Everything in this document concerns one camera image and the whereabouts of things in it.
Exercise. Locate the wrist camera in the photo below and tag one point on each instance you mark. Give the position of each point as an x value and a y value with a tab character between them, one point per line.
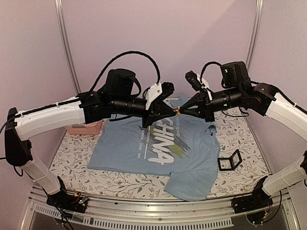
158	91
198	83

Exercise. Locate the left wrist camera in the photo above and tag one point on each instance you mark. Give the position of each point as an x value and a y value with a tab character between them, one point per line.
158	91

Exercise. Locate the black open jewelry box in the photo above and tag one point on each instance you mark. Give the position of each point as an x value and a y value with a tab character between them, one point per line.
230	163

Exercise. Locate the front aluminium rail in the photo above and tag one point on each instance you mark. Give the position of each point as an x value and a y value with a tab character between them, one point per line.
116	213

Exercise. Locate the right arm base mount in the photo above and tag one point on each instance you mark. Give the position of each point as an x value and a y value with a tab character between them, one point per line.
257	199

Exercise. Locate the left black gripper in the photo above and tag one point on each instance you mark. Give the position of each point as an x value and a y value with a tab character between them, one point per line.
157	112

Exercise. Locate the silver brooch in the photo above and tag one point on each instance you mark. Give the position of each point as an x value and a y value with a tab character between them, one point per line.
177	110

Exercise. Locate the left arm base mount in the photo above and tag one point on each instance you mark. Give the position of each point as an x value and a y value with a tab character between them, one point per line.
63	200

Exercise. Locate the pink plastic basket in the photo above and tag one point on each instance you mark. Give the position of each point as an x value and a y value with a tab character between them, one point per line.
85	129

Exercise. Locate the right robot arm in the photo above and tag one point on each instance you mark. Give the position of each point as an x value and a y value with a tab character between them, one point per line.
264	99

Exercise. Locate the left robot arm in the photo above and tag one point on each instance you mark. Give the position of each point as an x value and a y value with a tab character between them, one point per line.
114	98

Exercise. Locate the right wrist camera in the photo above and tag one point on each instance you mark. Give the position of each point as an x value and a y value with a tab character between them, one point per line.
198	83

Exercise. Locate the light blue printed t-shirt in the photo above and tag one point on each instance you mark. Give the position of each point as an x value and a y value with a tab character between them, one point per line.
183	148

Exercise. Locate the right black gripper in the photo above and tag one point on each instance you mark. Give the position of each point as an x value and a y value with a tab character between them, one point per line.
203	103

